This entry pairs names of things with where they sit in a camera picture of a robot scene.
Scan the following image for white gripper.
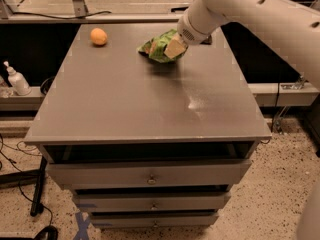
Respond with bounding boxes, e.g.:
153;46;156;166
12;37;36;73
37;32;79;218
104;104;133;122
164;0;228;59

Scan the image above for green rice chip bag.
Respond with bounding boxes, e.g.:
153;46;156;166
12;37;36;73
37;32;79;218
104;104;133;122
138;29;187;63

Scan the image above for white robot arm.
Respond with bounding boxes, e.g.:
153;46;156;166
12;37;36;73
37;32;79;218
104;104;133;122
179;0;320;240

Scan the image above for dark snack bar wrapper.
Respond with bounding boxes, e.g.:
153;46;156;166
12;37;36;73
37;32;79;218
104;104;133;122
201;35;212;45

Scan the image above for orange fruit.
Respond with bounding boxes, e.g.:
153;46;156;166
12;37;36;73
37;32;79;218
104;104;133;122
90;28;108;46

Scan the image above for grey drawer cabinet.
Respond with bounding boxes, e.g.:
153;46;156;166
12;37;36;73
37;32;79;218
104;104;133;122
26;23;271;218

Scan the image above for middle grey drawer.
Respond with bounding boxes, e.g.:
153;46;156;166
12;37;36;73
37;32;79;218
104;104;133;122
73;192;231;212

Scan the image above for grey drawer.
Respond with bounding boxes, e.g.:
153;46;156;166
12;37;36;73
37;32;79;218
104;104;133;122
90;213;218;228
73;192;231;212
47;159;251;190

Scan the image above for white pump bottle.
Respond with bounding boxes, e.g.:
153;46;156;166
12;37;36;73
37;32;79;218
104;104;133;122
4;61;31;96

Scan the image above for top grey drawer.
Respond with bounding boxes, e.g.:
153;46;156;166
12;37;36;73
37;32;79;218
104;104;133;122
47;159;251;190

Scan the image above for bottom grey drawer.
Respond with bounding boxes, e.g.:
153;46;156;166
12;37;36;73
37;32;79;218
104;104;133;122
90;213;218;228

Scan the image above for black floor stand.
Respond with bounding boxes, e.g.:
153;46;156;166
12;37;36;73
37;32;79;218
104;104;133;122
0;158;47;217

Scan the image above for black cable on rail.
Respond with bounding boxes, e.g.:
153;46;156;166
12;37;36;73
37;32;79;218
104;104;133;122
11;10;113;20

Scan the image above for metal frame rail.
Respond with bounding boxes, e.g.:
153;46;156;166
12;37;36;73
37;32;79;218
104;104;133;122
0;0;193;23

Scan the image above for black floor cables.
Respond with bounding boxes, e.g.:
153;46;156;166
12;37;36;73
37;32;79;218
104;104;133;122
0;133;59;240

